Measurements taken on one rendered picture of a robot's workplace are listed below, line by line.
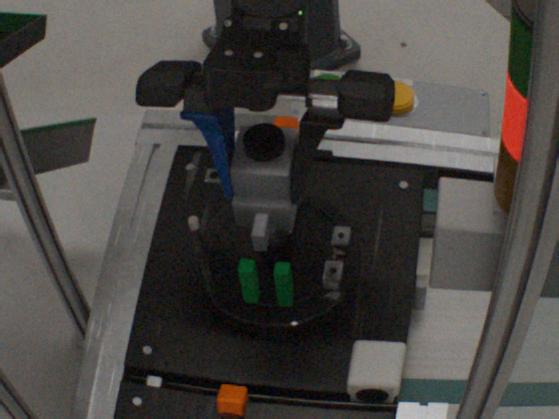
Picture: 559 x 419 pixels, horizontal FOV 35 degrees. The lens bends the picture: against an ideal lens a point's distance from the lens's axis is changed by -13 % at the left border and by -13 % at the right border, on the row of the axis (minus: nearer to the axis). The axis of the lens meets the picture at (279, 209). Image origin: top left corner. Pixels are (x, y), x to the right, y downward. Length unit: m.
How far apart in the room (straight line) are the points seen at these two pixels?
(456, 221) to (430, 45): 0.66
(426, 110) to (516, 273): 0.47
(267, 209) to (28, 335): 0.37
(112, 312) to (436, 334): 0.30
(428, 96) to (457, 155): 0.08
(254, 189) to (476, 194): 0.22
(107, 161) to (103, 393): 0.36
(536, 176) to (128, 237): 0.54
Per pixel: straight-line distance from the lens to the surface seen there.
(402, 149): 0.96
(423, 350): 0.89
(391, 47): 1.20
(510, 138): 0.50
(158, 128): 1.01
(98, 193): 1.09
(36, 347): 1.00
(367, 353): 0.80
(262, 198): 0.75
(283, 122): 0.83
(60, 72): 1.25
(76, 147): 0.92
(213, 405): 0.81
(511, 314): 0.60
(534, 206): 0.49
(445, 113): 0.99
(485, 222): 0.57
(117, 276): 0.90
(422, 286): 0.86
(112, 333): 0.87
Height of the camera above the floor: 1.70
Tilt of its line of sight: 54 degrees down
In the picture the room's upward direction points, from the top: 7 degrees counter-clockwise
